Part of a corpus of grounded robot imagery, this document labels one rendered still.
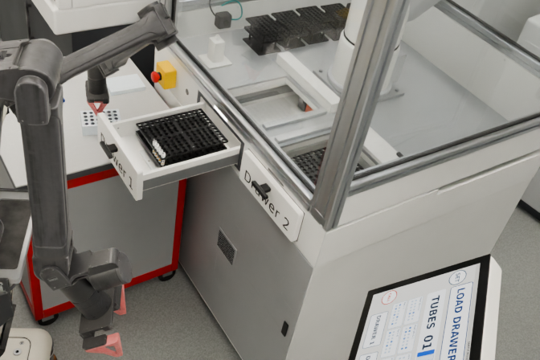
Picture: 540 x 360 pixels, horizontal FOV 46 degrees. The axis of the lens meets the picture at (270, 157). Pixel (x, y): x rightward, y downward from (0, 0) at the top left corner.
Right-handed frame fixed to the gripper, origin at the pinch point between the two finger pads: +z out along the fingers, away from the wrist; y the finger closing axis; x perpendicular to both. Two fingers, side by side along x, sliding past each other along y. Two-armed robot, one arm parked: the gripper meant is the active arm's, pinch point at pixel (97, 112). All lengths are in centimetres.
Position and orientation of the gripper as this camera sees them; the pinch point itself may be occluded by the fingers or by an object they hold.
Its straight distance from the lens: 216.4
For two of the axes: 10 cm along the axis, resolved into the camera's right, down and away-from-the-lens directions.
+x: -9.5, 0.7, -3.1
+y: -2.8, -6.7, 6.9
